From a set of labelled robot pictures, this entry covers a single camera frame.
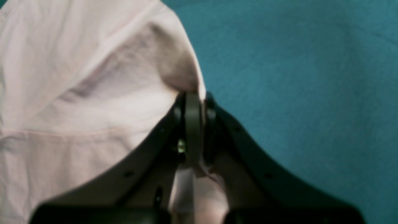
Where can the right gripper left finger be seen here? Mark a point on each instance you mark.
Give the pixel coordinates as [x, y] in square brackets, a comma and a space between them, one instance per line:
[138, 189]

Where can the pink T-shirt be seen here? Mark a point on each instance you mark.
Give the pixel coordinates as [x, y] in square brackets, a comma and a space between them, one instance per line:
[83, 82]

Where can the teal table cloth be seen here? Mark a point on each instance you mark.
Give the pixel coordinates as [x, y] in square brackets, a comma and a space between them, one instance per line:
[315, 84]

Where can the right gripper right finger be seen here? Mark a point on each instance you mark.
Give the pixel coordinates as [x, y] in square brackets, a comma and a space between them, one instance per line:
[258, 189]

